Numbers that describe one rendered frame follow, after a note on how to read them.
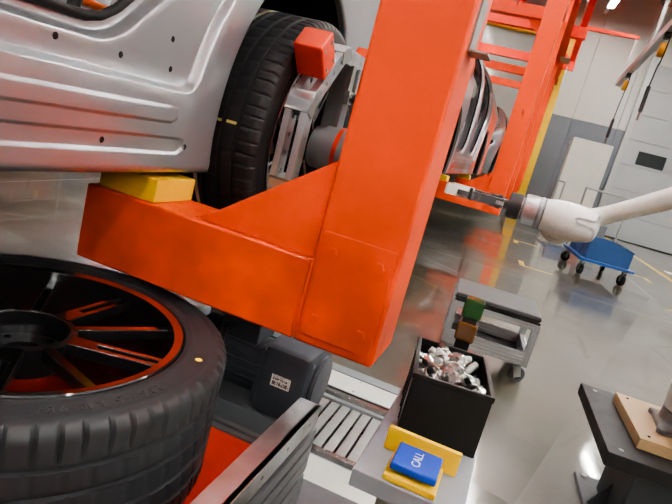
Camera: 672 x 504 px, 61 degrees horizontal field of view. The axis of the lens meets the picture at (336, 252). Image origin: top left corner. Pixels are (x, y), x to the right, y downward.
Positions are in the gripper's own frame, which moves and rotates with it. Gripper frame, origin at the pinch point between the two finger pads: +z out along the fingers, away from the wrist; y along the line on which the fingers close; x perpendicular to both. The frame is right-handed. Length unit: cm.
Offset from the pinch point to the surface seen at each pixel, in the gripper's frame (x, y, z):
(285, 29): 28, -36, 47
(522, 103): 66, 344, 6
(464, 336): -25, -57, -18
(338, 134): 6.6, -22.1, 31.4
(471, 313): -20, -57, -18
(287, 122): 6, -44, 37
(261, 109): 8, -49, 42
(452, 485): -39, -90, -24
